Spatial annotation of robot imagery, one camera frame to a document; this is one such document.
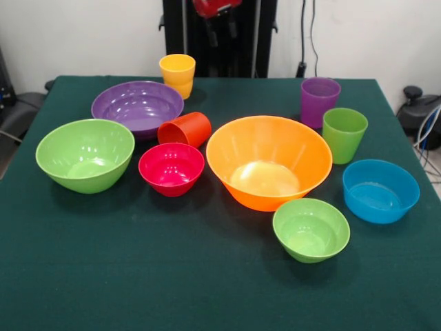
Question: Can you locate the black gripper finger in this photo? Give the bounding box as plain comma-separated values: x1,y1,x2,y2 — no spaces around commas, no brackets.
227,12,238,39
205,17,219,48

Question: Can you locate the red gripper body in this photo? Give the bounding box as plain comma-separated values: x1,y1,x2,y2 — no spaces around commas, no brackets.
192,0,243,19

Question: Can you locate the yellow cup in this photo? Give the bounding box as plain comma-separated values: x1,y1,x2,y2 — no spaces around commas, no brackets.
164,78,194,101
158,54,197,86

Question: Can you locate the orange cup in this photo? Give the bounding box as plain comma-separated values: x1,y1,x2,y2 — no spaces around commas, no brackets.
157,111,213,150

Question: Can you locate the purple bowl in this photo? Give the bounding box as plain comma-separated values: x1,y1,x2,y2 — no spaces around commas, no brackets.
90,80,185,141

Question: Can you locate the purple cup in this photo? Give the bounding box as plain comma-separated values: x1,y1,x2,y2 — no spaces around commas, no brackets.
300,77,342,129

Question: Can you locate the pink bowl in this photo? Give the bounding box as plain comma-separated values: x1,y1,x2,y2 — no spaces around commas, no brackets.
138,142,206,198

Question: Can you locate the green cup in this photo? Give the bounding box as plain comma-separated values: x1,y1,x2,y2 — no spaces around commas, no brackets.
322,107,369,166

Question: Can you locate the large orange bowl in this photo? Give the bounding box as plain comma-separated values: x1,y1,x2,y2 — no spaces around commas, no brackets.
205,115,334,212

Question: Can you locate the small green bowl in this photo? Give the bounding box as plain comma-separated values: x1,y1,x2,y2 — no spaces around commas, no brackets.
272,197,351,264

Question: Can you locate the large green bowl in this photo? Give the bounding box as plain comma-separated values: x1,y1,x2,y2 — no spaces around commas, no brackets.
35,119,136,194

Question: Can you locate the blue bowl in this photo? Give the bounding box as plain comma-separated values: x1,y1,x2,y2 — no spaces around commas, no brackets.
342,159,421,225

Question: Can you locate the dark green tablecloth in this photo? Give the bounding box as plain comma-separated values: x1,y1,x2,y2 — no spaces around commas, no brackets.
0,75,441,331

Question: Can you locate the black wall cable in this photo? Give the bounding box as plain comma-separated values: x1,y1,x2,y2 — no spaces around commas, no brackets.
295,0,320,79

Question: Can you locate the black stand frame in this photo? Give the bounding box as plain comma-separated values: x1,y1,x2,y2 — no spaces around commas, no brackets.
0,46,17,111

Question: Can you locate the floor cable bundle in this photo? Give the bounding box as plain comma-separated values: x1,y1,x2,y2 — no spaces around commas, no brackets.
411,103,441,183

